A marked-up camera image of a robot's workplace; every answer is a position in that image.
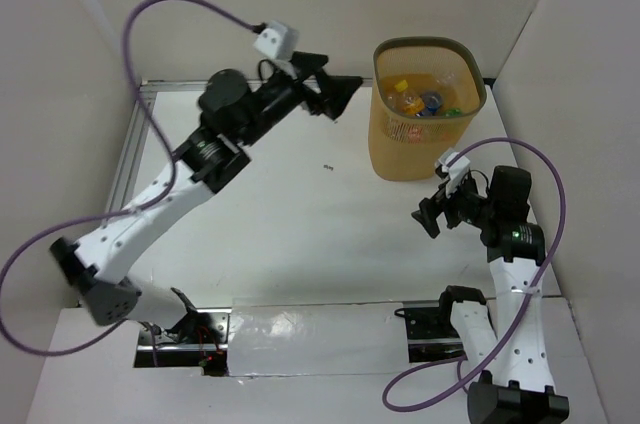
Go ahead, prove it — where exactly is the clear bottle orange white label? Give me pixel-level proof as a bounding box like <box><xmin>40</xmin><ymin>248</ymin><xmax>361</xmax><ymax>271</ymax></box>
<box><xmin>434</xmin><ymin>71</ymin><xmax>460</xmax><ymax>91</ymax></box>

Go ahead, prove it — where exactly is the green plastic bottle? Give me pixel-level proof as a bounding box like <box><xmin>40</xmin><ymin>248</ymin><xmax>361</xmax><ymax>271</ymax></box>
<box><xmin>443</xmin><ymin>107</ymin><xmax>463</xmax><ymax>117</ymax></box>

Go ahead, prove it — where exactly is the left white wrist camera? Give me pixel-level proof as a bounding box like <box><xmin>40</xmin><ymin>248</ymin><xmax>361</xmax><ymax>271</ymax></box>
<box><xmin>253</xmin><ymin>20</ymin><xmax>299</xmax><ymax>78</ymax></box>

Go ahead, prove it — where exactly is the clear bottle red label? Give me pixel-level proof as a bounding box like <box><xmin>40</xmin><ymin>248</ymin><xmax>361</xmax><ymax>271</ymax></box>
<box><xmin>386</xmin><ymin>122</ymin><xmax>423</xmax><ymax>144</ymax></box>

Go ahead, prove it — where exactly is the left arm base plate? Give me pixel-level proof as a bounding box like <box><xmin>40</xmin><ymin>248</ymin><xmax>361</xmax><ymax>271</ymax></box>
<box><xmin>133</xmin><ymin>308</ymin><xmax>232</xmax><ymax>377</ymax></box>

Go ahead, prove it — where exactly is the clear bottle blue label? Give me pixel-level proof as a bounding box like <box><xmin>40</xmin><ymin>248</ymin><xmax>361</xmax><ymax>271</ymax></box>
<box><xmin>417</xmin><ymin>91</ymin><xmax>444</xmax><ymax>117</ymax></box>

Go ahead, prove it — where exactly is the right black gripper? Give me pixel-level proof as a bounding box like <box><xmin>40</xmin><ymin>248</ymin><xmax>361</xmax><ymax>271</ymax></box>
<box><xmin>411</xmin><ymin>171</ymin><xmax>498</xmax><ymax>237</ymax></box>

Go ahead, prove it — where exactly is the clear bottle yellow cap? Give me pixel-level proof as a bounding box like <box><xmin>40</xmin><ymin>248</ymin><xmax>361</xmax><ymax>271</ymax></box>
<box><xmin>387</xmin><ymin>80</ymin><xmax>426</xmax><ymax>116</ymax></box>

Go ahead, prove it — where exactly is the aluminium frame rail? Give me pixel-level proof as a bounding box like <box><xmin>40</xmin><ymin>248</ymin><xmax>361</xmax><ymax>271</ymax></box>
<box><xmin>78</xmin><ymin>77</ymin><xmax>374</xmax><ymax>308</ymax></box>

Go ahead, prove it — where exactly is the orange mesh waste bin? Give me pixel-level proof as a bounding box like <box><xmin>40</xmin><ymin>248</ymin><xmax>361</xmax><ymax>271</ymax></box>
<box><xmin>368</xmin><ymin>37</ymin><xmax>486</xmax><ymax>181</ymax></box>

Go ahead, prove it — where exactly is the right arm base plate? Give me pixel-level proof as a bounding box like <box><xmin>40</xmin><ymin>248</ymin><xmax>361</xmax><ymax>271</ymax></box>
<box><xmin>394</xmin><ymin>304</ymin><xmax>464</xmax><ymax>364</ymax></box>

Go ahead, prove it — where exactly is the white tape sheet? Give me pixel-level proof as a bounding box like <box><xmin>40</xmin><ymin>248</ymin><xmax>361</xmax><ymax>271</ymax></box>
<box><xmin>227</xmin><ymin>303</ymin><xmax>409</xmax><ymax>377</ymax></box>

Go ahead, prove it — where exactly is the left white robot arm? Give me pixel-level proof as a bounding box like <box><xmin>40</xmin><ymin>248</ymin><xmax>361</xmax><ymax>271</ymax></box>
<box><xmin>50</xmin><ymin>52</ymin><xmax>363</xmax><ymax>343</ymax></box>

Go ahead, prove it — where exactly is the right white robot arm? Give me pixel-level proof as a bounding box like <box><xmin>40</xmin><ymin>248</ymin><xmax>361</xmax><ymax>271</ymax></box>
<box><xmin>412</xmin><ymin>166</ymin><xmax>570</xmax><ymax>423</ymax></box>

